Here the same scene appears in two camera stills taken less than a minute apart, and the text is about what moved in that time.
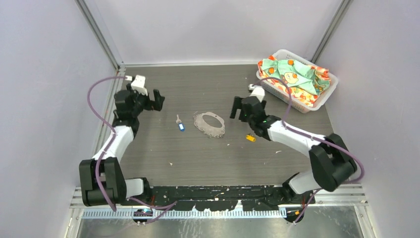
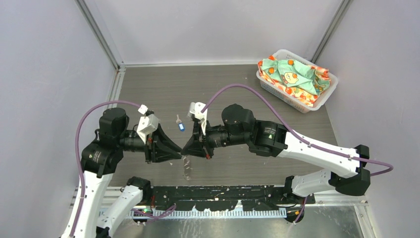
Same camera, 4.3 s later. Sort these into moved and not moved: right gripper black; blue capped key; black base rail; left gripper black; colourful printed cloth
Moved: right gripper black; left gripper black
Not moved: black base rail; colourful printed cloth; blue capped key
